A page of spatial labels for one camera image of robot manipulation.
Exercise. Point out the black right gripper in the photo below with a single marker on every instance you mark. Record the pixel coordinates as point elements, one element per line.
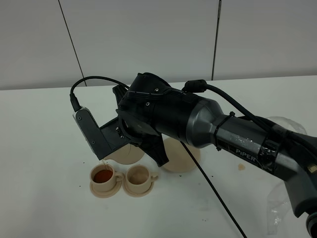
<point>135,123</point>

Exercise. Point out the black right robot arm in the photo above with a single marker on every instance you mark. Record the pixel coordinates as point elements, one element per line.
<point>202,115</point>

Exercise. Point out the tan teapot saucer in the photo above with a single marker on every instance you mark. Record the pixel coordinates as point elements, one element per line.
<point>179,159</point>

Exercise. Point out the left tan teacup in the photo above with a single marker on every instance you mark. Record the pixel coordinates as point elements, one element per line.
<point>104,179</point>

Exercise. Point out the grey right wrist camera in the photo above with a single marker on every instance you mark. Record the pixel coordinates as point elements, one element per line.
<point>92,133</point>

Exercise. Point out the clear plastic bag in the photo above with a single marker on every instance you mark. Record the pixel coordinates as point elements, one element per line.
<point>278,203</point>

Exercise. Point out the tan cup saucer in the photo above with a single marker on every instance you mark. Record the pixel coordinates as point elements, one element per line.
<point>133,194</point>
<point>106,194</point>

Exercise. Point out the tan teacup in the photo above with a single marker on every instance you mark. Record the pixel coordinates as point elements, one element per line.
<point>139,178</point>
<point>104,179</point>

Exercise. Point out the right tan cup saucer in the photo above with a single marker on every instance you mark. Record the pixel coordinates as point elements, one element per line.
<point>133,194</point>

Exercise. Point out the right tan teacup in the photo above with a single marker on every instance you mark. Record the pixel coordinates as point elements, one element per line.
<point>139,178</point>

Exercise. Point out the tan ceramic teapot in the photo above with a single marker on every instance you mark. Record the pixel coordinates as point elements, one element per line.
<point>127,155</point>

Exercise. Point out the left tan cup saucer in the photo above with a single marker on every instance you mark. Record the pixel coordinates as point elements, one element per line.
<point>106,194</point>

